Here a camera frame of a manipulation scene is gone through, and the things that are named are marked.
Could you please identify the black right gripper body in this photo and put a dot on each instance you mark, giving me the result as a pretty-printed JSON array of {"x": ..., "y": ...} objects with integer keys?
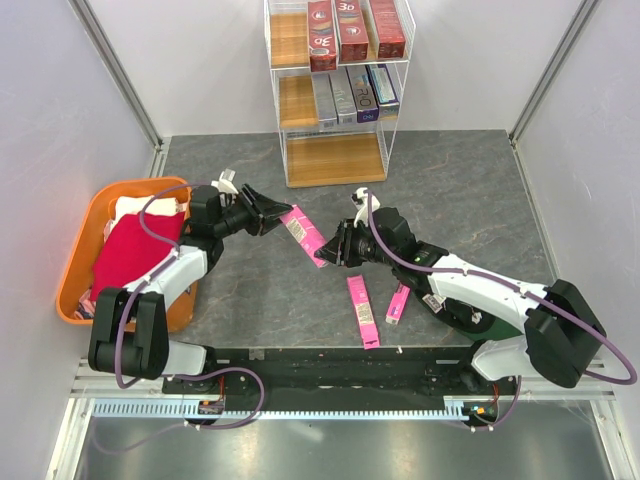
[{"x": 356, "y": 244}]

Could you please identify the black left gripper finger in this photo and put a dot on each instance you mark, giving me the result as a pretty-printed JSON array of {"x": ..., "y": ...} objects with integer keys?
[
  {"x": 267, "y": 207},
  {"x": 269, "y": 223}
]

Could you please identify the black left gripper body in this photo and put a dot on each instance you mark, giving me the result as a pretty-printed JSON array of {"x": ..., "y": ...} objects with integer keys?
[{"x": 243, "y": 215}]

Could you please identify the pink toothpaste box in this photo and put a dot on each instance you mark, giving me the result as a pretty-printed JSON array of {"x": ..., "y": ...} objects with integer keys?
[
  {"x": 364, "y": 315},
  {"x": 397, "y": 304},
  {"x": 305, "y": 233}
]

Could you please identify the silver plain toothpaste box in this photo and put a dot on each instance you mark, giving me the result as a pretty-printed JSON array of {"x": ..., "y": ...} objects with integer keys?
[{"x": 324, "y": 102}]

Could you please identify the silver Protefix toothpaste box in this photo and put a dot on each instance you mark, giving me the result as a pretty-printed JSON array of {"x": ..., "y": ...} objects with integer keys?
[{"x": 343, "y": 97}]

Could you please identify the purple toothpaste box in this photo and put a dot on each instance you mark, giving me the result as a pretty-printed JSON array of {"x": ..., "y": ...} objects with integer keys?
[
  {"x": 385, "y": 93},
  {"x": 364, "y": 98}
]

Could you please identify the red 3D toothpaste box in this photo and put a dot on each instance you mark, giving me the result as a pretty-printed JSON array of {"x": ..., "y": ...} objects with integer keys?
[
  {"x": 352, "y": 32},
  {"x": 321, "y": 34}
]

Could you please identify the large red toothpaste box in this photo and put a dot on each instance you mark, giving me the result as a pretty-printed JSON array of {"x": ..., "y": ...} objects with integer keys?
[{"x": 390, "y": 41}]

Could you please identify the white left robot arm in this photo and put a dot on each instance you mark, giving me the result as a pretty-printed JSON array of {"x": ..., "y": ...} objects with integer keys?
[{"x": 129, "y": 336}]

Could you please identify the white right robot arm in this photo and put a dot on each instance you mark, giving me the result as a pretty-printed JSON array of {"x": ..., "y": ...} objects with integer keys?
[{"x": 518, "y": 328}]

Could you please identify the red cloth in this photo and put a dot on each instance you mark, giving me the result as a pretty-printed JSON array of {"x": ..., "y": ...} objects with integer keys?
[{"x": 129, "y": 253}]

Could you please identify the dark green round bin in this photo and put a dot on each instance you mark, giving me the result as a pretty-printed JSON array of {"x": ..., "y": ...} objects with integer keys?
[{"x": 469, "y": 321}]

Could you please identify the orange plastic basket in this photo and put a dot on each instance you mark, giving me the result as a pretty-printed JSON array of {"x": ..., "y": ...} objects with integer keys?
[{"x": 107, "y": 207}]

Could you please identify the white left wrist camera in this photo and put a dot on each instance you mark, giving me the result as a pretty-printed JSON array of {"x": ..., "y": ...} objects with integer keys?
[{"x": 224, "y": 184}]

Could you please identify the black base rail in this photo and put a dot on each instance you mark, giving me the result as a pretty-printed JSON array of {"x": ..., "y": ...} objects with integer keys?
[{"x": 433, "y": 371}]

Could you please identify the white wire wooden shelf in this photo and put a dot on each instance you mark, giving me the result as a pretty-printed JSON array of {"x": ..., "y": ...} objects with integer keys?
[{"x": 344, "y": 154}]

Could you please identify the grey slotted cable duct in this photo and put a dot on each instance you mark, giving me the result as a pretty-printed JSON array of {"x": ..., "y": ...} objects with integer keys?
[{"x": 453, "y": 410}]

